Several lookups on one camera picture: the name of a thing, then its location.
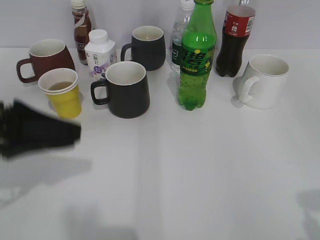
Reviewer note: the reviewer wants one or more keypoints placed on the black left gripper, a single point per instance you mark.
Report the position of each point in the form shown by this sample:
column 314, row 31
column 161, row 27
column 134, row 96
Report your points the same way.
column 24, row 129

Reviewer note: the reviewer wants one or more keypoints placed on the yellow paper cup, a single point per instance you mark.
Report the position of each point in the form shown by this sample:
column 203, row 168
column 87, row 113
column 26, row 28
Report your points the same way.
column 61, row 86

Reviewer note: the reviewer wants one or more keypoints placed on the green soda bottle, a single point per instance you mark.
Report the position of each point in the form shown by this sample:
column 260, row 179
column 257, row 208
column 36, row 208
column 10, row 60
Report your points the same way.
column 198, row 44

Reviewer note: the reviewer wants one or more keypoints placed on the maroon ceramic mug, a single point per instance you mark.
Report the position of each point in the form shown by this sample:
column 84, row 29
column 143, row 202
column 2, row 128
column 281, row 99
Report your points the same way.
column 45, row 55

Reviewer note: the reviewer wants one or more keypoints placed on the black mug front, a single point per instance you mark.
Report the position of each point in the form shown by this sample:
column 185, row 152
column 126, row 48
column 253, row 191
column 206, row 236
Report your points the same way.
column 124, row 90

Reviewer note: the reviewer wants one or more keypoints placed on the black mug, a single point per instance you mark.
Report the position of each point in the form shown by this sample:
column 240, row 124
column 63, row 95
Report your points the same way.
column 124, row 90
column 148, row 47

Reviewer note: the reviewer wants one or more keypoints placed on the white milk carton bottle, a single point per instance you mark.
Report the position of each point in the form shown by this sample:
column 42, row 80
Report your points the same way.
column 100, row 53

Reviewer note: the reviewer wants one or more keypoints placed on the brown tea bottle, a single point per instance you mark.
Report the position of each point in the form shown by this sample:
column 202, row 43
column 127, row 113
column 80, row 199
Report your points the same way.
column 82, row 27

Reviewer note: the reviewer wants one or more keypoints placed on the black mug rear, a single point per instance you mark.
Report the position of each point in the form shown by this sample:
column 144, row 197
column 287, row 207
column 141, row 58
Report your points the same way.
column 148, row 47

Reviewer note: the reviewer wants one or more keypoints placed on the clear water bottle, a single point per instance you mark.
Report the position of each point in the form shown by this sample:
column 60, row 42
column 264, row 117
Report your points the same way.
column 182, row 18

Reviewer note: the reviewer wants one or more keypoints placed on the white ceramic mug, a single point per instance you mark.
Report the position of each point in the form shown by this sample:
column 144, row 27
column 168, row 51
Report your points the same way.
column 263, row 81

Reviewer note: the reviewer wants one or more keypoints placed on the cola bottle red label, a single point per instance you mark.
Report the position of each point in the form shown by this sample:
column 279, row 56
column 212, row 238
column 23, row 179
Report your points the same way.
column 237, row 26

